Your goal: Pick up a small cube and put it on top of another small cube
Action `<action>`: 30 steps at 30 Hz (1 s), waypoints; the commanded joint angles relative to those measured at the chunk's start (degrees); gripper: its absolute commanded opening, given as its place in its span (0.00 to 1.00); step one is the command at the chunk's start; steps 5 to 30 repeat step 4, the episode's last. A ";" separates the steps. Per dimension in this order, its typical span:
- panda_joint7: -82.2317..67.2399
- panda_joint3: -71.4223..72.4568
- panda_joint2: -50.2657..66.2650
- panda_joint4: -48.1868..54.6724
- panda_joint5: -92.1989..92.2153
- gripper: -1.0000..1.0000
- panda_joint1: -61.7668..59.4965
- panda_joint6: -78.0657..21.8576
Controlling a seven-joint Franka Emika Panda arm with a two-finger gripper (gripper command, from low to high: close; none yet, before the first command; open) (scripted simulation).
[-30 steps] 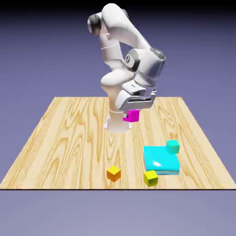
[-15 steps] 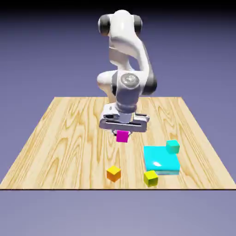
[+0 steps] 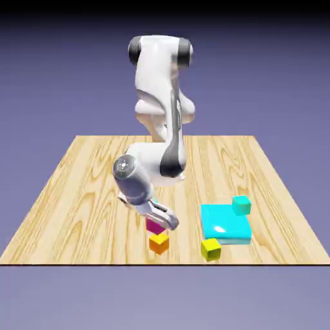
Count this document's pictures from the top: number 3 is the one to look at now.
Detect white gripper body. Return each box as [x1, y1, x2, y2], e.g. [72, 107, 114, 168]
[136, 200, 180, 231]

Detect small magenta cube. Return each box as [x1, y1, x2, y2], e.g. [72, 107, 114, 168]
[146, 218, 166, 236]

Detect small orange cube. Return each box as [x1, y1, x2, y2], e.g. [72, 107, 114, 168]
[148, 233, 170, 255]

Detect small yellow cube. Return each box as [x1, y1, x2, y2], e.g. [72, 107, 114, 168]
[200, 237, 222, 262]

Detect small teal cube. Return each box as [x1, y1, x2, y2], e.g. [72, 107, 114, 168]
[231, 195, 252, 217]

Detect large cyan box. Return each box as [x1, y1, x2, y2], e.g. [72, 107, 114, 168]
[200, 204, 252, 246]

